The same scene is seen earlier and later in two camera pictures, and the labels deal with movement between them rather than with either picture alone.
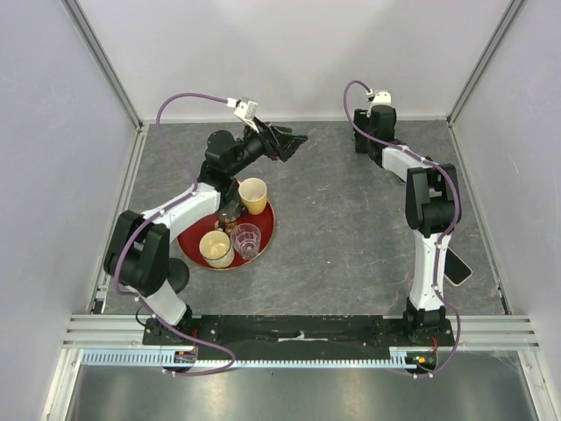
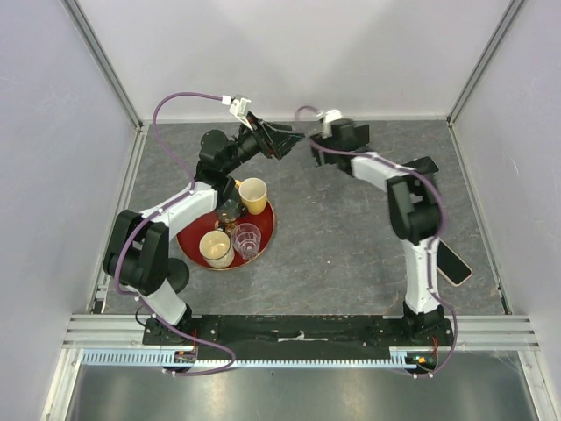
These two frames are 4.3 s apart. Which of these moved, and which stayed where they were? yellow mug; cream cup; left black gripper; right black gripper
Moved: right black gripper
Stayed: left black gripper; yellow mug; cream cup
